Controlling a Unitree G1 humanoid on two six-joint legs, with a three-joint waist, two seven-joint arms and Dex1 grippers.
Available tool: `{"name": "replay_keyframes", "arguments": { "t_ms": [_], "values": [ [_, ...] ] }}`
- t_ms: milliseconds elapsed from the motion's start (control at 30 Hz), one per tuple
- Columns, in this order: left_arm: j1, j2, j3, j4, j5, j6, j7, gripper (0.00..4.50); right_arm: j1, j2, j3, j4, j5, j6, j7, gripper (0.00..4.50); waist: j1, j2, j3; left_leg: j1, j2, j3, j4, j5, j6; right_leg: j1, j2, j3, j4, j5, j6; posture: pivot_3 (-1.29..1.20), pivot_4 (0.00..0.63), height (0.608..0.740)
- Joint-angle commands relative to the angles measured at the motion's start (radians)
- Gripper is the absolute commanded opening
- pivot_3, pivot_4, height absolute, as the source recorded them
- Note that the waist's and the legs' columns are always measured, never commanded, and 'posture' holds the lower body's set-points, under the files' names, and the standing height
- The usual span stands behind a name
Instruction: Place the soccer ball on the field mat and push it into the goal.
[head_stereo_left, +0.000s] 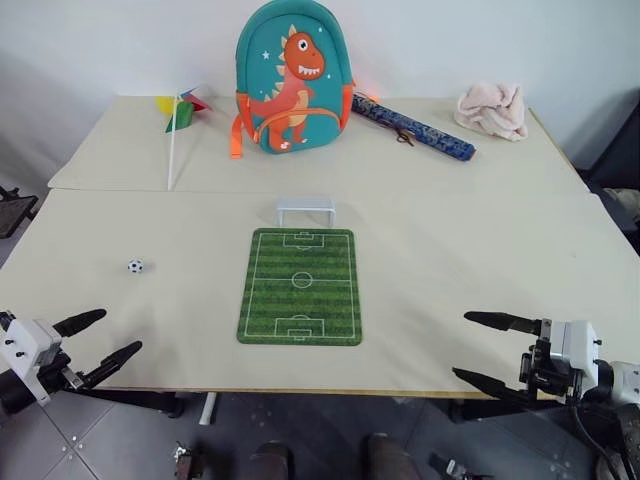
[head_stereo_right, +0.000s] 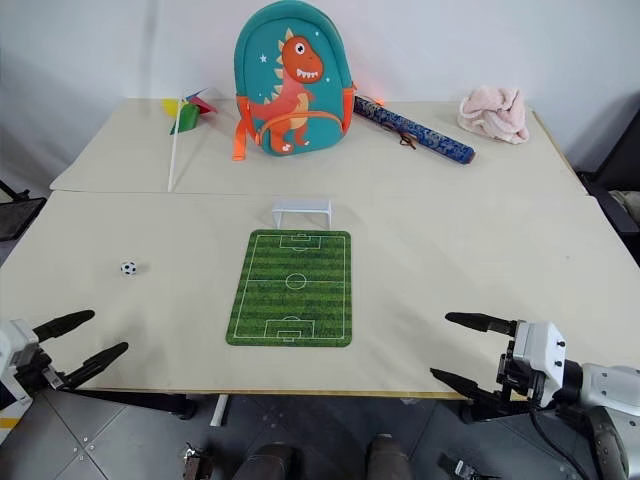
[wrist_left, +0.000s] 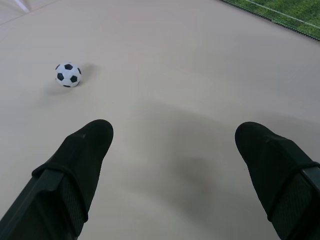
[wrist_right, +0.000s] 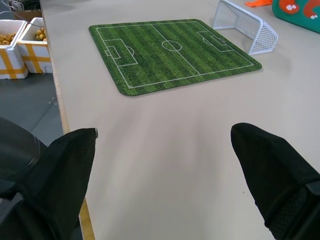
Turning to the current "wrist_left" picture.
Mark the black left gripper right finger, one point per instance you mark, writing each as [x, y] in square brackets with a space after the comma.
[282, 175]

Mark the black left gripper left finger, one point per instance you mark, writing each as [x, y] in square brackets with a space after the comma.
[65, 175]

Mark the small black-white soccer ball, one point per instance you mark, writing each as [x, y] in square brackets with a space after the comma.
[68, 74]

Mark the green turf field mat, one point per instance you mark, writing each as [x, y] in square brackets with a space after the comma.
[287, 12]

